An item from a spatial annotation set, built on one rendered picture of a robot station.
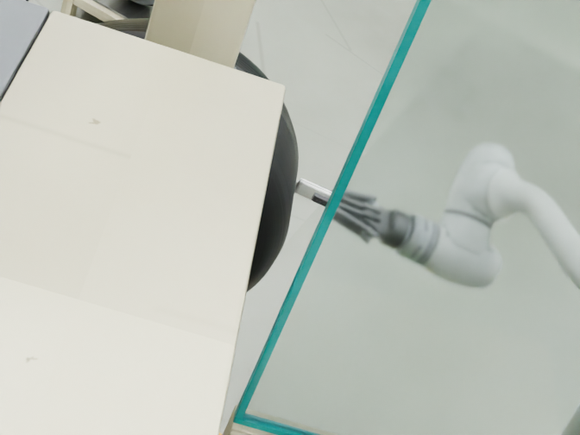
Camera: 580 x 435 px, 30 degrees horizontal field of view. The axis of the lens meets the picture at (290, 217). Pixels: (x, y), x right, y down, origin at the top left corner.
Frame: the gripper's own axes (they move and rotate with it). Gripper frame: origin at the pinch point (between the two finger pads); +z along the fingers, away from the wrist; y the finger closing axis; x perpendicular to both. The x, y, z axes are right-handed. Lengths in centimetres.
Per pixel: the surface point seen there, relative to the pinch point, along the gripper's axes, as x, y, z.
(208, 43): -44, 39, 35
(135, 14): 118, -224, 46
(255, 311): 121, -90, -30
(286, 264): 120, -117, -38
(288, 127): -10.1, -2.1, 10.5
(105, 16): 122, -219, 56
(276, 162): -11.1, 11.6, 11.8
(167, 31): -43, 39, 40
